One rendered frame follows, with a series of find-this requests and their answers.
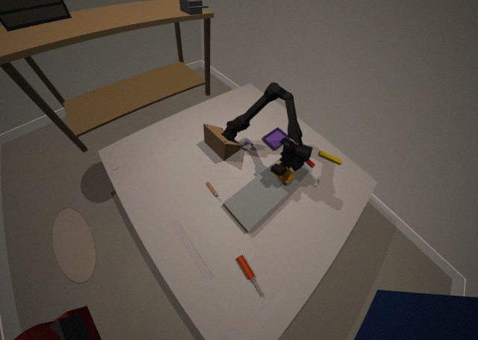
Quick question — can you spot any grey panel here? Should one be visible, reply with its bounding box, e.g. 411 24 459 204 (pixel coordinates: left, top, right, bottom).
223 157 310 233

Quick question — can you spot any purple rectangular tray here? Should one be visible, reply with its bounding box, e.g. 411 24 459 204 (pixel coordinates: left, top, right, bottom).
262 128 290 151

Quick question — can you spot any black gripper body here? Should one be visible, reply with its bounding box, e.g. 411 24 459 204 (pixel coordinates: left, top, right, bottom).
271 152 296 176

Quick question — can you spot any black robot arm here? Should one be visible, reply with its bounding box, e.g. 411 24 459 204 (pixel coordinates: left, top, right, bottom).
221 82 313 171

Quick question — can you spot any yellow rectangular bar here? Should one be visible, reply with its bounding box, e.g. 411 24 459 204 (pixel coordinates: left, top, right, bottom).
319 151 341 165

